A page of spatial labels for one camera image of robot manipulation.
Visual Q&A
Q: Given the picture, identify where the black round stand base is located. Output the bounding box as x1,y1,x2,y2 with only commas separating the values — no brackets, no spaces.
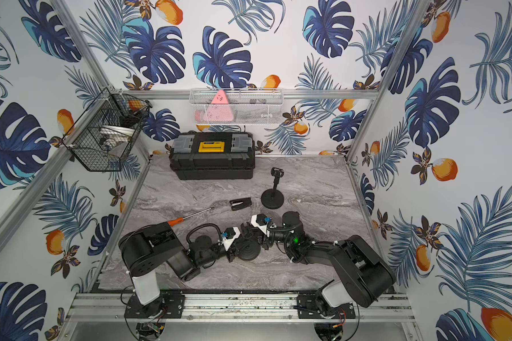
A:
236,240,261,261

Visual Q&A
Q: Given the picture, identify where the black stand pole with clip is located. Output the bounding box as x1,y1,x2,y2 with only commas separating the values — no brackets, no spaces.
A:
270,167,284,196

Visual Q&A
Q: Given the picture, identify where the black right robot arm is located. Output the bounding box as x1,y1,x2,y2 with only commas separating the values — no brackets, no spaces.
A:
240,211,396,311

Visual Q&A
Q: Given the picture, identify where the black plastic toolbox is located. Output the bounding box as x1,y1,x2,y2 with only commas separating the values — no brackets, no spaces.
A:
169,132,255,180

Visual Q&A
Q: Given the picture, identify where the pink triangular object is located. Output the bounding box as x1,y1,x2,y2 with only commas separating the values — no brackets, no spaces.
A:
195,90,235,124

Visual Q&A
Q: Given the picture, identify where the orange handled screwdriver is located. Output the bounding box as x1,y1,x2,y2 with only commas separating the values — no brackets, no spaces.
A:
167,207,213,227

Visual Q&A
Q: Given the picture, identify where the white mesh wall basket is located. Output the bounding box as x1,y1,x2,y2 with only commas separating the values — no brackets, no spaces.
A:
189,88,284,125

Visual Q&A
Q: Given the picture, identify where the aluminium front rail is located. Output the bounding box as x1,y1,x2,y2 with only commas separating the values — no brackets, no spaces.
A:
65,292,415,323

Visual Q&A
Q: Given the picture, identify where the black wire basket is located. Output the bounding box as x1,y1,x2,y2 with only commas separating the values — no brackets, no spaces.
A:
61,88,152,172

